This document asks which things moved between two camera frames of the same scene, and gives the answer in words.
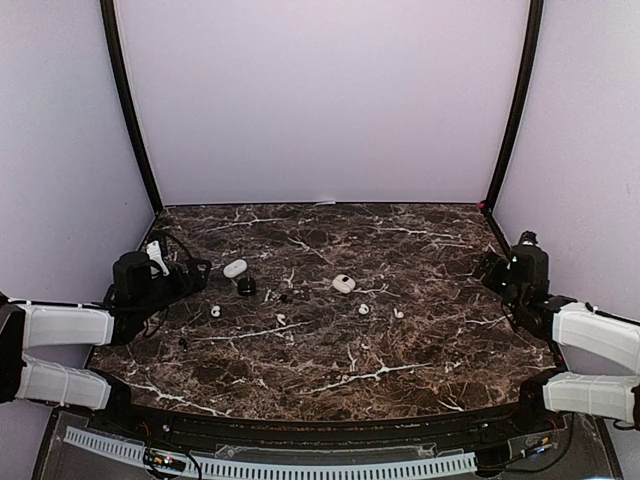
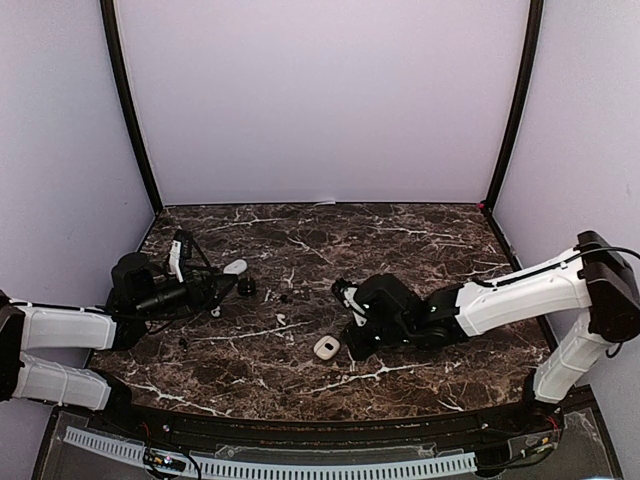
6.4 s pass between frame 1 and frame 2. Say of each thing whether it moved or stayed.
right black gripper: moved
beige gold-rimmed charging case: moved
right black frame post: stayed
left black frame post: stayed
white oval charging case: stayed
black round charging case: stayed
